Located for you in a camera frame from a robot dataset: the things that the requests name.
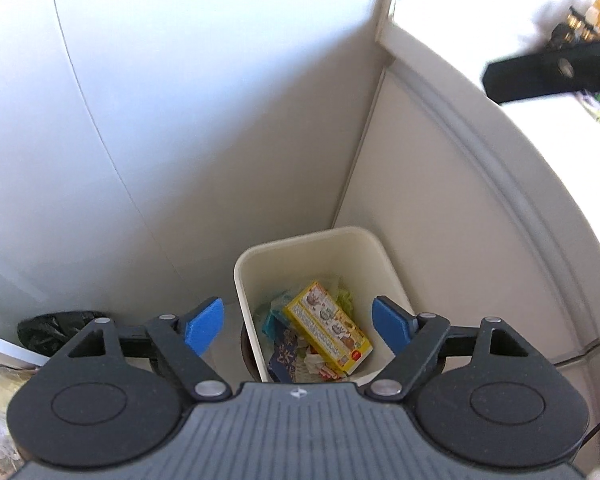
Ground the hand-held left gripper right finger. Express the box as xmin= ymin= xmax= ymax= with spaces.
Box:
xmin=366 ymin=295 xmax=530 ymax=402

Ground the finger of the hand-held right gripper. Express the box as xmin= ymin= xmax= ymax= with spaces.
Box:
xmin=482 ymin=39 xmax=600 ymax=107

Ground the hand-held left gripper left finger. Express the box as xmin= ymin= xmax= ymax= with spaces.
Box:
xmin=67 ymin=297 xmax=232 ymax=402

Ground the yellow cardboard box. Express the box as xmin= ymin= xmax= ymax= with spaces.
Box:
xmin=282 ymin=280 xmax=374 ymax=377

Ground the blue paper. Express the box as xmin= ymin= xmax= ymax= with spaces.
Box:
xmin=261 ymin=307 xmax=292 ymax=342

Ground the long dark blue snack packet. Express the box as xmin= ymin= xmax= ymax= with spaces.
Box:
xmin=267 ymin=329 xmax=302 ymax=384

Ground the cream plastic bin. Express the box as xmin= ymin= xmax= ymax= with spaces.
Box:
xmin=233 ymin=225 xmax=416 ymax=387

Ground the dark sauce bottle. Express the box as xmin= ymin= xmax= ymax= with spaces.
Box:
xmin=547 ymin=7 xmax=583 ymax=52

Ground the white counter cabinet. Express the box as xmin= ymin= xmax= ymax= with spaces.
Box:
xmin=330 ymin=25 xmax=600 ymax=362

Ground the black plastic bag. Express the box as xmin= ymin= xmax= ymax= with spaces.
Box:
xmin=17 ymin=311 xmax=102 ymax=359

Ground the white backsplash strip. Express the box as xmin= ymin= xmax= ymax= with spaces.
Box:
xmin=374 ymin=0 xmax=407 ymax=47

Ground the thin black cable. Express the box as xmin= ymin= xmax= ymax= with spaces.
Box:
xmin=549 ymin=339 xmax=600 ymax=457

